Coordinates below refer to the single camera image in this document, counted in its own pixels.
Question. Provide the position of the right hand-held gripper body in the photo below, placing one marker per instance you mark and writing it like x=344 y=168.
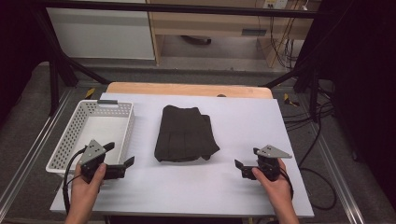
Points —
x=269 y=165

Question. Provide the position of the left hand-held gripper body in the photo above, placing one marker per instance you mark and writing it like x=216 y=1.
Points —
x=91 y=152

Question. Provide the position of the white perforated plastic basket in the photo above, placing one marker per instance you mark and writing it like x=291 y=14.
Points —
x=102 y=124

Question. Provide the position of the dark cloth garment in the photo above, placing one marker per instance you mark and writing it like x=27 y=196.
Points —
x=185 y=133

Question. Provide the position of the person's right hand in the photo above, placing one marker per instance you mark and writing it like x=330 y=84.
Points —
x=277 y=189

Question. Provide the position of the person's left hand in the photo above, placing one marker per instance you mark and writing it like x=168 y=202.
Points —
x=84 y=188

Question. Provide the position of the white board table cover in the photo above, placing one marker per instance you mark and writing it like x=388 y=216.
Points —
x=186 y=186

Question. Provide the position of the yellow black clamp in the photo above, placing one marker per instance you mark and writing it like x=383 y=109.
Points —
x=90 y=92
x=289 y=100

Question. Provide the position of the black metal stand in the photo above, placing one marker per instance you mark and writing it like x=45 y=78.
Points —
x=314 y=93
x=54 y=84

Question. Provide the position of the white cabinet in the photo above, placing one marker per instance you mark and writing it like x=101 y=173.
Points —
x=102 y=34

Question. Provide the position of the wooden desk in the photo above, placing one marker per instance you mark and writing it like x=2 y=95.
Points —
x=218 y=26

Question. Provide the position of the white power strip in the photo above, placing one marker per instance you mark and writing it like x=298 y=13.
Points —
x=275 y=3

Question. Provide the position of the aluminium rail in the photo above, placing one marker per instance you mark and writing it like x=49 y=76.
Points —
x=339 y=180
x=34 y=146

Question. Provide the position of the black horizontal frame bar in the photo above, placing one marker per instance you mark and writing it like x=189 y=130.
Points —
x=186 y=8

